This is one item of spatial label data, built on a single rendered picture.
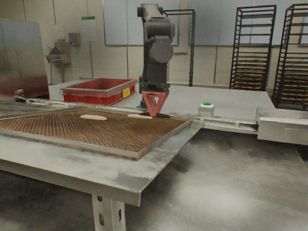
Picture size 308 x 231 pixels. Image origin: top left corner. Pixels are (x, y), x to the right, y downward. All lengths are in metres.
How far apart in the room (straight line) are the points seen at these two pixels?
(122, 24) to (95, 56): 1.17
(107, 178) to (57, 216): 0.25
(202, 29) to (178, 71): 1.08
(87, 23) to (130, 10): 1.27
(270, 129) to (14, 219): 0.78
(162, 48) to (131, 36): 5.31
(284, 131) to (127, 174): 0.64
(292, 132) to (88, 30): 6.06
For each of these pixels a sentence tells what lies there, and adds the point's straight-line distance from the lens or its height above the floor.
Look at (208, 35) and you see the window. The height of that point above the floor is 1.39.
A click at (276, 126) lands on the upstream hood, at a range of 0.87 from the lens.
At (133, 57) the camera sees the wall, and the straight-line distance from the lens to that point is 5.89.
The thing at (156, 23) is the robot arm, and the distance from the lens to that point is 0.67.
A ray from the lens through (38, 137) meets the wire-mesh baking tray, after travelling 0.52.
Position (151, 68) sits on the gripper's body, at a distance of 0.66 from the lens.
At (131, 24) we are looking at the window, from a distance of 5.90.
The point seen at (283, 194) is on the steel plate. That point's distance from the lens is 0.65.
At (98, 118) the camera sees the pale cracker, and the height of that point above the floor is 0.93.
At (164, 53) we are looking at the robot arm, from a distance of 0.59.
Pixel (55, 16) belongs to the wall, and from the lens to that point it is 7.26.
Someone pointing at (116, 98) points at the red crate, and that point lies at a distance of 1.42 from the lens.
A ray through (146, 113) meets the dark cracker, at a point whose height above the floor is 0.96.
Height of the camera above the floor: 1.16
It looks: 17 degrees down
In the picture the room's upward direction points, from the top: straight up
